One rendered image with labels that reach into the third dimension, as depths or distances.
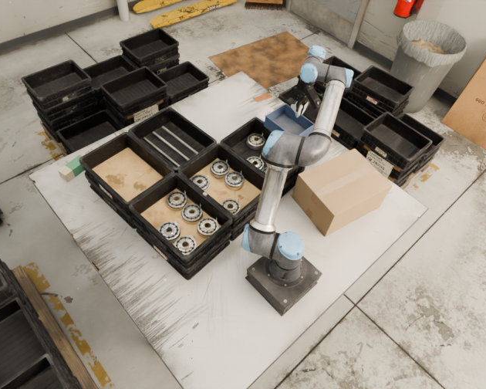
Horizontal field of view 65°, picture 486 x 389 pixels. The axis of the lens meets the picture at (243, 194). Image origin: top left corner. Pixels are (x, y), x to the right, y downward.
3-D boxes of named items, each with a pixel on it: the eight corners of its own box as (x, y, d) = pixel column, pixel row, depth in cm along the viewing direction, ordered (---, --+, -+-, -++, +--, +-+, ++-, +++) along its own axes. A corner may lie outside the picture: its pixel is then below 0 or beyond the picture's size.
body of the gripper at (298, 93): (298, 93, 193) (305, 72, 184) (311, 102, 190) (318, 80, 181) (288, 96, 189) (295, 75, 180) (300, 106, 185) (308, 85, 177)
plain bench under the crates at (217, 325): (383, 264, 273) (429, 208, 217) (209, 441, 202) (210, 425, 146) (236, 138, 339) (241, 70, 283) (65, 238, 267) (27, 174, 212)
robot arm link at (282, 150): (270, 264, 161) (304, 138, 145) (237, 253, 164) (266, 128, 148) (275, 252, 173) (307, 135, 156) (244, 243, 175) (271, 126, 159)
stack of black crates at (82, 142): (111, 130, 314) (105, 109, 295) (131, 151, 301) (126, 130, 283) (65, 152, 296) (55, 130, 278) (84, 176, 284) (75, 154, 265)
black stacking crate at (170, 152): (217, 157, 215) (217, 142, 206) (177, 185, 200) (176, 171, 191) (170, 121, 229) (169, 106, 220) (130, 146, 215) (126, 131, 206)
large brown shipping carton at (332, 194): (345, 171, 230) (355, 148, 214) (379, 207, 215) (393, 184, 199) (291, 197, 215) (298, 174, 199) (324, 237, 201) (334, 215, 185)
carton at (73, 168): (68, 182, 210) (65, 175, 205) (60, 177, 212) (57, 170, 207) (102, 157, 223) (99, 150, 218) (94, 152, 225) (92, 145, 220)
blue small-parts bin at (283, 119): (312, 133, 194) (315, 123, 189) (291, 147, 188) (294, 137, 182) (284, 113, 202) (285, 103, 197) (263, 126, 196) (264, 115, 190)
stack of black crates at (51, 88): (86, 104, 330) (71, 59, 294) (104, 123, 318) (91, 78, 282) (41, 124, 312) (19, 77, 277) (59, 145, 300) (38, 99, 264)
